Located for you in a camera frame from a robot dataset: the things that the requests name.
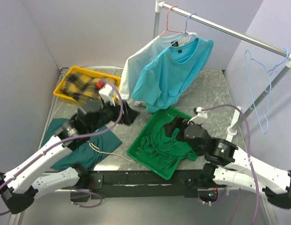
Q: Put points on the light blue t shirt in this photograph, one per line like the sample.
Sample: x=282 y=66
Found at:
x=164 y=79

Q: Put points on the green cloth in bin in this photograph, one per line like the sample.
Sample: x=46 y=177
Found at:
x=161 y=153

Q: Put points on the yellow plastic bin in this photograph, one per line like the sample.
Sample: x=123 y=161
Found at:
x=95 y=74

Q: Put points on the white rack base foot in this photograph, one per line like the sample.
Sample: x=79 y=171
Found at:
x=231 y=132

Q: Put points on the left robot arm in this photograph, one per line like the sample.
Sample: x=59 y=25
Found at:
x=20 y=187

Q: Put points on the green plastic bin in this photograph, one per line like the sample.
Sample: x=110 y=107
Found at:
x=157 y=120

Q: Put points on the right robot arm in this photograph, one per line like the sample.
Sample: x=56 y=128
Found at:
x=230 y=165

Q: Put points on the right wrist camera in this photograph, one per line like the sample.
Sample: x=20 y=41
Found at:
x=199 y=118

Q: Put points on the white t shirt on hanger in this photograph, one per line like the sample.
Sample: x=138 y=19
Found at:
x=136 y=63

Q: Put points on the metal clothes rack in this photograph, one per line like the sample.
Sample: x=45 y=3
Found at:
x=160 y=4

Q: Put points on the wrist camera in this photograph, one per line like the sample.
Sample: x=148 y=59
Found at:
x=199 y=118
x=107 y=92

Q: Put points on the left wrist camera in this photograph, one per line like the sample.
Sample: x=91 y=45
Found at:
x=107 y=92

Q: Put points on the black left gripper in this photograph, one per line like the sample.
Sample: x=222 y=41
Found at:
x=130 y=115

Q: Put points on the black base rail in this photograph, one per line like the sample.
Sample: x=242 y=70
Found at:
x=111 y=184

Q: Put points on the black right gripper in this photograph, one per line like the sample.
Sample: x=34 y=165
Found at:
x=169 y=127

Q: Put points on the yellow plaid cloth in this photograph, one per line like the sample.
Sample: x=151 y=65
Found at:
x=80 y=87

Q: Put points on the blue wire hanger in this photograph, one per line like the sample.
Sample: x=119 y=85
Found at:
x=260 y=74
x=185 y=33

